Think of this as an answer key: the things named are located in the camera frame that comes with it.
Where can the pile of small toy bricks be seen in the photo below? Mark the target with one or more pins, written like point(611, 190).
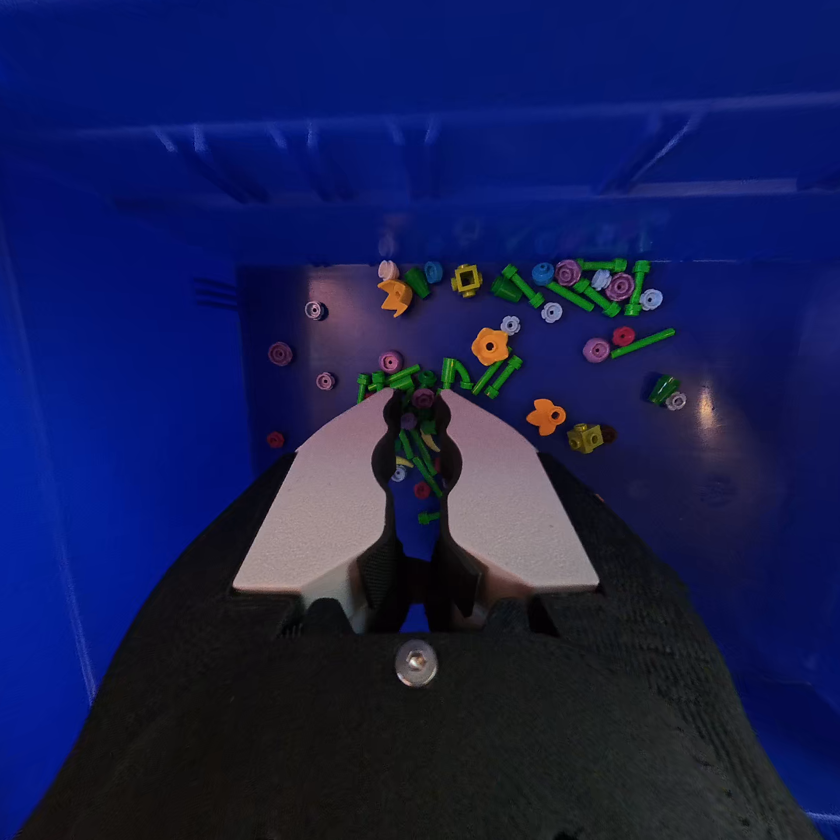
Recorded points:
point(492, 344)

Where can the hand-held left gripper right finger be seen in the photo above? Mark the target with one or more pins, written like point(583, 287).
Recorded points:
point(519, 519)

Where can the blue plastic bin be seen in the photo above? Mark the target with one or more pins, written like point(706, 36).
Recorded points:
point(131, 197)

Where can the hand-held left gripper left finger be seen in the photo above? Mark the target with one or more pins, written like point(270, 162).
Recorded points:
point(315, 519)

